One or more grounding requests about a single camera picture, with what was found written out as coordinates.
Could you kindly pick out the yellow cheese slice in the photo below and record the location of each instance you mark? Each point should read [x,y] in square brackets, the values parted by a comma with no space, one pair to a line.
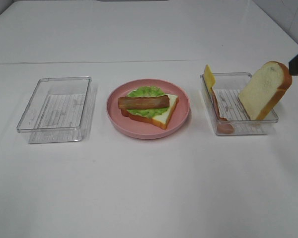
[209,79]

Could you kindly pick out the red bacon strip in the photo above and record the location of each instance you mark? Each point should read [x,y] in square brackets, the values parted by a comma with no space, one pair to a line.
[223,127]

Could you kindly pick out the brown bacon strip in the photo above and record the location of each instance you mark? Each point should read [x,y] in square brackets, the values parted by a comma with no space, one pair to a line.
[142,103]

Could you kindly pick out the white bread slice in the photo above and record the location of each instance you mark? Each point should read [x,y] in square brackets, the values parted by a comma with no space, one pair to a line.
[160,121]

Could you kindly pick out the green lettuce leaf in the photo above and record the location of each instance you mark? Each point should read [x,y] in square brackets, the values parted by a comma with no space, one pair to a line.
[147,91]

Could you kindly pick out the thick bread slice right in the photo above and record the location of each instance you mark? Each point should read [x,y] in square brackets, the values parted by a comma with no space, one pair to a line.
[265,89]

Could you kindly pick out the right clear plastic tray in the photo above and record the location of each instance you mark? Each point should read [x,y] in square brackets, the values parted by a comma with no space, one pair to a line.
[227,89]

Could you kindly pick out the clear plastic tray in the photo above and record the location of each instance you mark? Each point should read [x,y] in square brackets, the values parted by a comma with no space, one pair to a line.
[227,89]
[59,110]

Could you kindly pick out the pink round plate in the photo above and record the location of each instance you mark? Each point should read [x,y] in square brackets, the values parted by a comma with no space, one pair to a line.
[142,130]

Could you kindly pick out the left clear plastic tray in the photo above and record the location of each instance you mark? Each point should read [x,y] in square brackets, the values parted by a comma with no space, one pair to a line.
[59,110]

